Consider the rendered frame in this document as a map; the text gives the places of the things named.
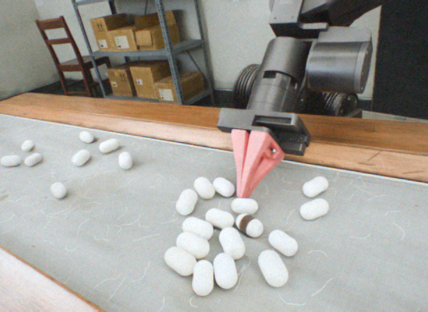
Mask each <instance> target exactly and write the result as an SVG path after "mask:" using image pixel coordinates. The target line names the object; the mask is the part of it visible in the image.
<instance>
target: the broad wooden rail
mask: <svg viewBox="0 0 428 312"><path fill-rule="evenodd" d="M220 112H221V108H212V107H193V106H184V105H175V104H166V103H156V102H138V101H129V100H110V99H101V98H91V97H74V96H64V95H50V94H45V93H23V94H21V95H16V96H15V97H11V98H8V99H5V100H2V101H0V114H3V115H9V116H16V117H22V118H30V119H35V120H43V121H49V122H53V123H61V124H64V125H70V126H75V127H83V128H88V129H93V130H101V131H105V132H114V133H119V134H127V135H132V136H136V137H145V138H149V139H158V140H162V141H170V142H175V143H183V144H188V145H192V146H200V147H205V148H214V149H219V150H226V151H231V152H234V149H233V144H232V137H231V133H225V132H222V131H220V129H219V128H218V127H217V124H218V121H219V114H220ZM297 115H298V116H299V117H300V119H301V120H302V122H303V124H304V125H305V127H306V129H307V130H308V132H309V133H310V134H311V136H312V138H310V143H309V146H308V147H306V150H305V152H304V156H299V155H290V154H285V156H284V159H283V160H287V161H292V162H300V163H304V164H308V165H314V166H322V167H326V168H331V169H339V170H345V171H353V172H357V173H366V174H370V175H375V176H383V177H389V178H396V179H401V180H410V181H415V182H423V183H428V123H416V122H406V121H396V120H378V119H369V118H350V117H341V116H333V117H331V116H313V115H303V114H297Z"/></svg>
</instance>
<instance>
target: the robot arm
mask: <svg viewBox="0 0 428 312"><path fill-rule="evenodd" d="M389 1H392V0H269V10H270V11H271V16H270V19H269V25H270V27H271V28H272V30H273V32H274V34H275V36H276V38H274V39H272V40H270V41H269V43H268V45H267V49H266V52H265V54H264V58H263V60H262V65H261V67H260V69H259V71H258V74H257V77H256V80H255V83H254V86H253V90H252V92H251V96H250V98H249V101H248V105H247V108H246V110H243V109H225V108H222V109H221V112H220V114H219V121H218V124H217V127H218V128H219V129H220V131H222V132H225V133H231V137H232V144H233V149H234V154H235V161H236V166H237V197H239V198H248V197H249V196H250V195H251V193H252V192H253V190H254V189H255V188H256V187H257V185H258V184H259V182H260V181H261V180H262V179H263V178H264V177H265V176H266V175H267V174H268V173H270V172H271V171H272V170H273V169H274V168H275V167H276V165H278V164H279V163H280V162H281V161H282V160H283V159H284V156H285V154H290V155H299V156H304V152H305V150H306V147H308V146H309V143H310V138H312V136H311V134H310V133H309V132H308V130H307V129H306V127H305V125H304V124H303V122H302V120H301V119H300V117H299V116H298V115H296V114H293V112H294V108H295V104H296V101H297V98H298V93H299V90H300V88H301V84H302V81H303V80H304V77H305V75H306V80H307V82H308V83H309V87H310V90H312V91H323V92H333V93H353V94H363V93H364V91H365V87H366V84H367V79H368V76H369V71H370V66H371V56H372V54H373V44H372V32H371V31H370V29H368V28H366V27H354V26H346V27H341V26H342V25H345V24H348V23H350V22H353V21H355V20H357V19H358V18H360V17H362V16H363V15H364V14H366V13H367V12H369V11H371V10H373V9H375V8H378V7H379V6H382V5H383V4H386V3H388V2H389Z"/></svg>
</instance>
